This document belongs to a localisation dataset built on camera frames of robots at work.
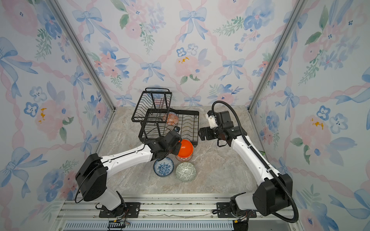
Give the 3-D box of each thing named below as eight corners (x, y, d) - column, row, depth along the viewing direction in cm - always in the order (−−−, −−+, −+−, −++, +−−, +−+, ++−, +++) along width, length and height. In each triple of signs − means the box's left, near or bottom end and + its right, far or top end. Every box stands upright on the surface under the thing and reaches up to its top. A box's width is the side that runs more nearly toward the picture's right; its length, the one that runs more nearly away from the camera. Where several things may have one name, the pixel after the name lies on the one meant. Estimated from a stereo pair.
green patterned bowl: (175, 181, 85) (175, 179, 81) (176, 164, 91) (176, 161, 88) (195, 181, 85) (196, 179, 81) (195, 164, 91) (195, 161, 88)
